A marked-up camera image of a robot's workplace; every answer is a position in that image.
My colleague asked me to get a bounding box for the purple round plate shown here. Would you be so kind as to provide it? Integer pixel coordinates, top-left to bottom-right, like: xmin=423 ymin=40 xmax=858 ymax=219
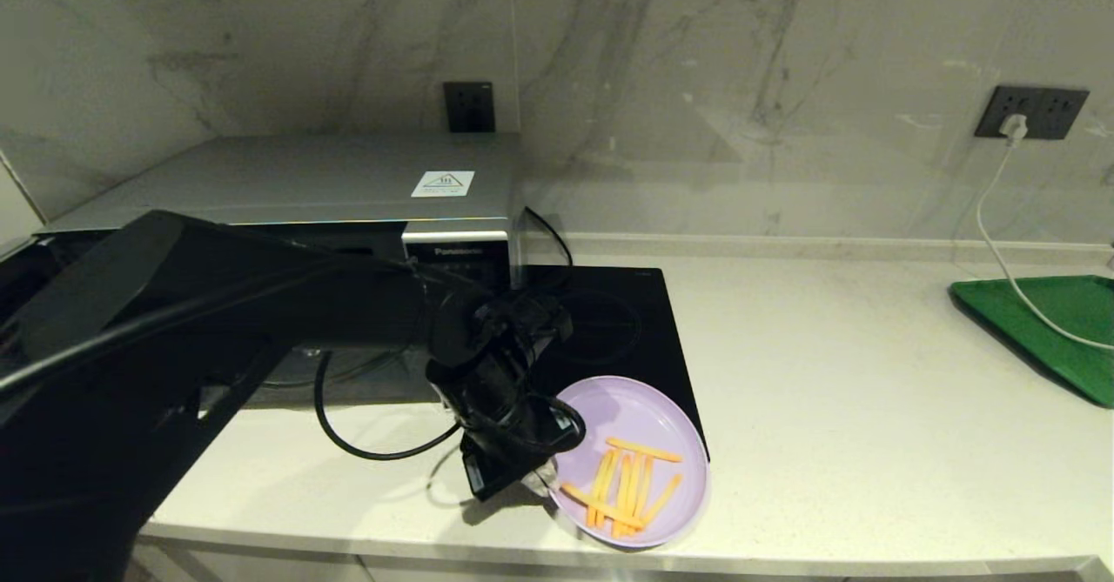
xmin=544 ymin=376 xmax=711 ymax=551

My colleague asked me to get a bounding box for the silver Panasonic microwave oven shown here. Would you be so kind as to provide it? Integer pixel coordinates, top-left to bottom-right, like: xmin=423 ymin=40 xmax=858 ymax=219
xmin=39 ymin=134 xmax=525 ymax=409

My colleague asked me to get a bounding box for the orange carrot stick middle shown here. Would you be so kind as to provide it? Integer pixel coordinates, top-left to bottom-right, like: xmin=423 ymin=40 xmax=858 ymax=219
xmin=585 ymin=449 xmax=620 ymax=529

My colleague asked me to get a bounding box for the orange french fry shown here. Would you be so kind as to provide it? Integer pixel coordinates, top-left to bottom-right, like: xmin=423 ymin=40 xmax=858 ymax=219
xmin=640 ymin=473 xmax=685 ymax=527
xmin=606 ymin=437 xmax=684 ymax=464
xmin=609 ymin=453 xmax=635 ymax=539
xmin=560 ymin=482 xmax=646 ymax=530
xmin=628 ymin=455 xmax=656 ymax=524

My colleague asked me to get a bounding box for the black induction cooktop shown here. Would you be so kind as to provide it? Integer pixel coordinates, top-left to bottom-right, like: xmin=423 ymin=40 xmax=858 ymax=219
xmin=460 ymin=266 xmax=710 ymax=478

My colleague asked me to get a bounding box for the white warning sticker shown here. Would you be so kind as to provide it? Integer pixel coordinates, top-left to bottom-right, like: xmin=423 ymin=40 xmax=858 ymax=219
xmin=411 ymin=171 xmax=476 ymax=198

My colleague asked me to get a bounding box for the green plastic tray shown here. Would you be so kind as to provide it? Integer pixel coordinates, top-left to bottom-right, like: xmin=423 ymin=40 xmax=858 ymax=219
xmin=947 ymin=277 xmax=1114 ymax=409

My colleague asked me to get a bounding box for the black power cable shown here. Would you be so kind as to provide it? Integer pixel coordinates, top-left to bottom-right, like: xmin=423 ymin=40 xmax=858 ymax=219
xmin=522 ymin=206 xmax=575 ymax=291

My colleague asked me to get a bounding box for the black wall socket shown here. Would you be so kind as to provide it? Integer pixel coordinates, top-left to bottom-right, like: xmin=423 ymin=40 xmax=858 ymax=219
xmin=444 ymin=82 xmax=497 ymax=133

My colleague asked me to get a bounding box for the white power cable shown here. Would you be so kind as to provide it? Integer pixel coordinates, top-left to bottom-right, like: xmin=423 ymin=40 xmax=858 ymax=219
xmin=972 ymin=138 xmax=1114 ymax=354

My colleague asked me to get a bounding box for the dark grey double wall socket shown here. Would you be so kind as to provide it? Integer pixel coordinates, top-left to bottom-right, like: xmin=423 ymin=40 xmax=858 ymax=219
xmin=975 ymin=85 xmax=1091 ymax=140

